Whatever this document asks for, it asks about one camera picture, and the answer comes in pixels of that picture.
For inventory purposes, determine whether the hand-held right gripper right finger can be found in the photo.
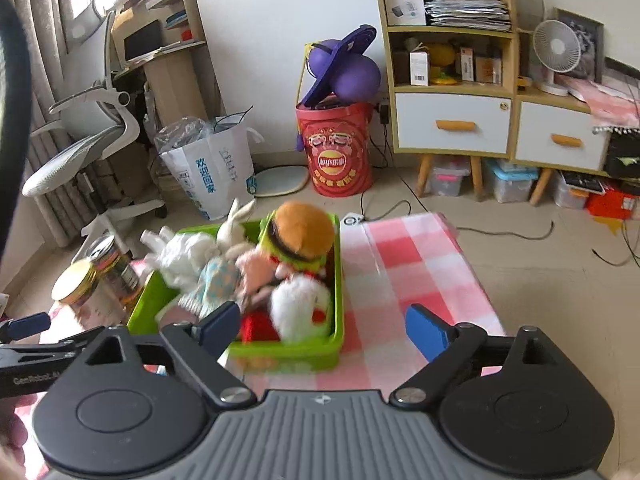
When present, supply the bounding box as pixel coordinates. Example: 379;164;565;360
388;303;559;411

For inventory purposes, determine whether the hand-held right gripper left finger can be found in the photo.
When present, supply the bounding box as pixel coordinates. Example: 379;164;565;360
84;300;259;412

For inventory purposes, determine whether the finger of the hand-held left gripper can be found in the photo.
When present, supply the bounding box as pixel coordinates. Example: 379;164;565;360
0;326;109;364
0;311;52;344

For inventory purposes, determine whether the beige rabbit plush toy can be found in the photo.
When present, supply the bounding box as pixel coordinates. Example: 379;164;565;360
176;196;259;319

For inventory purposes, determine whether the green plastic box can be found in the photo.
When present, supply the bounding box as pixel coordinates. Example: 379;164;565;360
125;211;348;374

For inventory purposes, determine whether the red and white plush toy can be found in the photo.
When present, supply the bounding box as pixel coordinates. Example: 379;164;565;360
238;274;334;346

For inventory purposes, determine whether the pink plush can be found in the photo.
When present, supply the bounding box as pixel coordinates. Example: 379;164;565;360
140;228;284;312

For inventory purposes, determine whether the burger plush toy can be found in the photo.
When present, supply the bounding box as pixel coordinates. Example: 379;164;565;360
256;200;337;282

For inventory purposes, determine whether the person's left hand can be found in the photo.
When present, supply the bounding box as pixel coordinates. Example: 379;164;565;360
0;409;27;480

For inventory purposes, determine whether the cookie jar with gold lid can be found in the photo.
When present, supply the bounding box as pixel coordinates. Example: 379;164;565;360
50;259;127;334

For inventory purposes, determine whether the pink checkered tablecloth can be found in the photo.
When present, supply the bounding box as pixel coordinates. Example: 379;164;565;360
15;211;508;413

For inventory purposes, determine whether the white printed bag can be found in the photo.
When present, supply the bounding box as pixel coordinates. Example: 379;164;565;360
153;114;264;223

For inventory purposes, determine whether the white oval board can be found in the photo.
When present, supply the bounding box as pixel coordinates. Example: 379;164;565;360
251;163;309;199

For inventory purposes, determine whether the clear storage box blue lid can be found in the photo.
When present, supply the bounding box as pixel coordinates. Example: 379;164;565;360
484;158;539;205

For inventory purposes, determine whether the white office chair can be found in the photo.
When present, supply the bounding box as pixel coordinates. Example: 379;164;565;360
21;6;169;249

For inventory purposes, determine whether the red printed bucket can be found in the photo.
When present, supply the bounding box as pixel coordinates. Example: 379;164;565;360
294;99;376;197

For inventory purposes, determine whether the tall wooden shelf cabinet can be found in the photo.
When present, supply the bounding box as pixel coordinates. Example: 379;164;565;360
371;0;522;202

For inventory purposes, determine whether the red box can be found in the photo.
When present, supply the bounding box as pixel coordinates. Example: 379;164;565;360
584;179;634;222

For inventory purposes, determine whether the low wooden drawer cabinet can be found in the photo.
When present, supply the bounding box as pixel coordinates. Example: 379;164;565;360
513;85;614;208

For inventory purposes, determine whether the wooden desk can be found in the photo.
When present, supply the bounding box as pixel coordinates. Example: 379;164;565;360
109;0;224;132

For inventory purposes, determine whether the purple bouncing ball toy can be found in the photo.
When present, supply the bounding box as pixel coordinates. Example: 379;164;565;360
297;23;383;112

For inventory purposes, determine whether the small white box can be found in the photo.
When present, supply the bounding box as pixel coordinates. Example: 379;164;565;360
409;50;432;87

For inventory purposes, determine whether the pink cloth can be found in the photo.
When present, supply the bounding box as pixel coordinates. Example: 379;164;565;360
564;74;640;129

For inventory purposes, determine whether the white desk fan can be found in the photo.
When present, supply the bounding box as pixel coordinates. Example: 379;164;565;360
530;19;584;98

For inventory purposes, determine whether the stack of papers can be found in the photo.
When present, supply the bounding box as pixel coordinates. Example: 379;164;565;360
424;0;514;32

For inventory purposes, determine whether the large white box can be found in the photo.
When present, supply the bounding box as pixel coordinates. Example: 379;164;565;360
380;0;428;27

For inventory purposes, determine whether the grey round fan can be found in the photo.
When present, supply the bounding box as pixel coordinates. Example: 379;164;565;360
509;0;547;32

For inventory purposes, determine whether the black floor cable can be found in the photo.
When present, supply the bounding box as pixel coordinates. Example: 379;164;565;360
359;199;555;242

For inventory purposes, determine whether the grey picture frame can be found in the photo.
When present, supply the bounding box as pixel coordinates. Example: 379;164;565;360
553;6;606;84

